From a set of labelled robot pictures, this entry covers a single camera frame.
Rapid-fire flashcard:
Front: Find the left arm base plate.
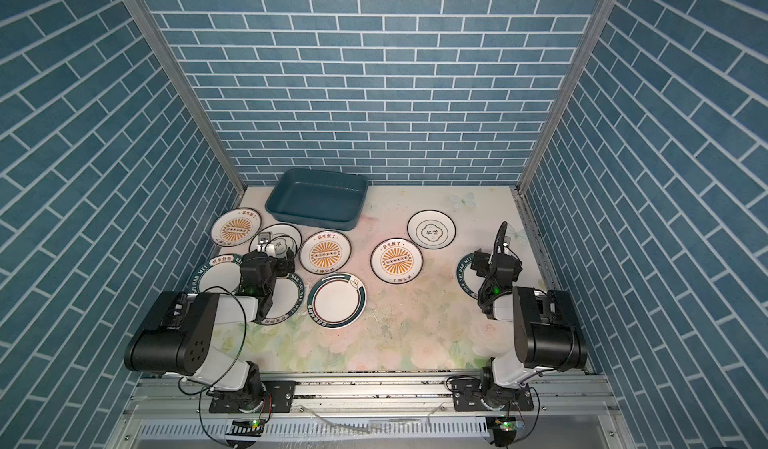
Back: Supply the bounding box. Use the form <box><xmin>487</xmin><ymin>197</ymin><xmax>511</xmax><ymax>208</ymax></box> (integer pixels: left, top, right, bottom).
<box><xmin>209</xmin><ymin>380</ymin><xmax>296</xmax><ymax>414</ymax></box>

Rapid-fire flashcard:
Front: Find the white plate green flower outline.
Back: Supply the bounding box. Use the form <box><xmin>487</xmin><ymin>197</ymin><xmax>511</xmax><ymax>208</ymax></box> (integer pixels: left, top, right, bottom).
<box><xmin>249</xmin><ymin>223</ymin><xmax>302</xmax><ymax>258</ymax></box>

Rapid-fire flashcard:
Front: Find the teal plastic bin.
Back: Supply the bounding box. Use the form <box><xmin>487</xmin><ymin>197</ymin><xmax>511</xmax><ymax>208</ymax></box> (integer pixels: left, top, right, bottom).
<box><xmin>265</xmin><ymin>168</ymin><xmax>368</xmax><ymax>231</ymax></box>

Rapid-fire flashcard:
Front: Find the orange sunburst plate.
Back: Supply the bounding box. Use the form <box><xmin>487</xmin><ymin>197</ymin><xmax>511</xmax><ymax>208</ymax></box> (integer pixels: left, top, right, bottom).
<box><xmin>210</xmin><ymin>208</ymin><xmax>262</xmax><ymax>247</ymax></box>
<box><xmin>370</xmin><ymin>238</ymin><xmax>424</xmax><ymax>285</ymax></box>
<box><xmin>299</xmin><ymin>230</ymin><xmax>352</xmax><ymax>275</ymax></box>

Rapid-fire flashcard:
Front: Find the green striped rim plate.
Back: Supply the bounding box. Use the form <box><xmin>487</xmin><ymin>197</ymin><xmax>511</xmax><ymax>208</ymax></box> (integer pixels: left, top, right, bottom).
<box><xmin>307</xmin><ymin>273</ymin><xmax>367</xmax><ymax>329</ymax></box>

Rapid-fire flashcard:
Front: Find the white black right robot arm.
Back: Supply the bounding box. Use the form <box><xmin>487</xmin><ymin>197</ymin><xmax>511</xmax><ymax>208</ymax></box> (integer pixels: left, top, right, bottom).
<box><xmin>470</xmin><ymin>248</ymin><xmax>588</xmax><ymax>410</ymax></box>

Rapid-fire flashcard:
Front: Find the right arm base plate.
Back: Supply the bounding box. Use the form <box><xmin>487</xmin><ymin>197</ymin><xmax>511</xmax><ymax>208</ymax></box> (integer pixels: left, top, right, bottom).
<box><xmin>445</xmin><ymin>376</ymin><xmax>534</xmax><ymax>412</ymax></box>

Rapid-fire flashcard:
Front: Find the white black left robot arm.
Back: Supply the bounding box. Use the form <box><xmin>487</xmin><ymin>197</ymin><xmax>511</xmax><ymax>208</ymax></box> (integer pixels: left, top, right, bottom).
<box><xmin>124</xmin><ymin>244</ymin><xmax>304</xmax><ymax>415</ymax></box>

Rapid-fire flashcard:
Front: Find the green lettered rim plate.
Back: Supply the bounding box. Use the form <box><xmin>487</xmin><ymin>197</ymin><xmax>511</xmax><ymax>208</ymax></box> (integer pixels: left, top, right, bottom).
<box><xmin>259</xmin><ymin>273</ymin><xmax>305</xmax><ymax>326</ymax></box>
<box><xmin>456</xmin><ymin>253</ymin><xmax>484</xmax><ymax>299</ymax></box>
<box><xmin>191</xmin><ymin>254</ymin><xmax>242</xmax><ymax>293</ymax></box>

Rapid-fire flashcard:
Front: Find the aluminium mounting rail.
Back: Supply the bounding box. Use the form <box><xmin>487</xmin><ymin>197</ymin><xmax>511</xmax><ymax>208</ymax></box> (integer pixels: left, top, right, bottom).
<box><xmin>108</xmin><ymin>372</ymin><xmax>633</xmax><ymax>448</ymax></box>

